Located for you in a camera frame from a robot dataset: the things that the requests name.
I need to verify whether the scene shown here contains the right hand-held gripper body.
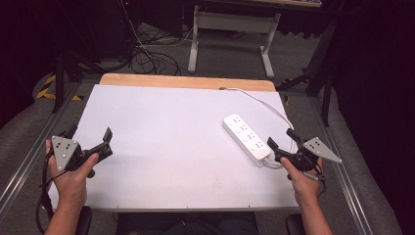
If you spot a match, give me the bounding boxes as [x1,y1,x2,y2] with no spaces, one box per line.
[274,136,343,173]

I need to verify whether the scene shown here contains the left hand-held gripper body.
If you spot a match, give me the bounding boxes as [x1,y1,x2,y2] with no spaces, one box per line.
[51,135,115,173]

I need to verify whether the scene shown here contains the person's right hand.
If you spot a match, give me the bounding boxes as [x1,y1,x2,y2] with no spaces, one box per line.
[280,156,325,206]

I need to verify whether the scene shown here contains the person's left hand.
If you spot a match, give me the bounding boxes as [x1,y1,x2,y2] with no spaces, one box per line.
[45,138,100,210]

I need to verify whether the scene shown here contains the white power strip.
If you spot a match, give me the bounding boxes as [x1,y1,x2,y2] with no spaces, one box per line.
[222,113,272,162]

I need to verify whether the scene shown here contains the black tripod stand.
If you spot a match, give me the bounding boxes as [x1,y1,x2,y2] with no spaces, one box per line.
[48,0,107,115]

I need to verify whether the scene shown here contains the white table cover sheet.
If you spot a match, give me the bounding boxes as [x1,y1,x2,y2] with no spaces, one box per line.
[48,83,300,211]

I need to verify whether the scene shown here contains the black metal stand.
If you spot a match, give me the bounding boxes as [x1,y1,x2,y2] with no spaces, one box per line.
[276,18,339,127]

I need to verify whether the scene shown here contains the black chair armrest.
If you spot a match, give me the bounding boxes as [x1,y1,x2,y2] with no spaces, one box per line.
[285,212,306,235]
[73,206,94,235]

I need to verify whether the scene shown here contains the white power strip cable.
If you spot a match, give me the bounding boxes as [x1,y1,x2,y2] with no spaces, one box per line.
[218,86,297,169]

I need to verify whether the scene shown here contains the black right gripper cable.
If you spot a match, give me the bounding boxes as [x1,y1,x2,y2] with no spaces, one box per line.
[301,164,328,199]

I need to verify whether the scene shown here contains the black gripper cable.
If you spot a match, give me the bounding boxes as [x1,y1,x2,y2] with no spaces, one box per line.
[34,152,68,235]
[301,164,328,199]

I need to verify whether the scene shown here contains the aluminium rail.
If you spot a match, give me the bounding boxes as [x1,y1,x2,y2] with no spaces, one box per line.
[307,96,375,235]
[0,81,84,213]

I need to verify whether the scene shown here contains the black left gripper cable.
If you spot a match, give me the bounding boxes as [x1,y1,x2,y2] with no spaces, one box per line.
[34,152,68,235]

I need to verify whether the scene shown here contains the black floor cables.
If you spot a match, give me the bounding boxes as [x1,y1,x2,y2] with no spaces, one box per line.
[125,9,197,76]

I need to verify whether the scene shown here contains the white metal desk frame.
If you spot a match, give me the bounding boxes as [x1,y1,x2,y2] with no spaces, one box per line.
[187,4,282,79]

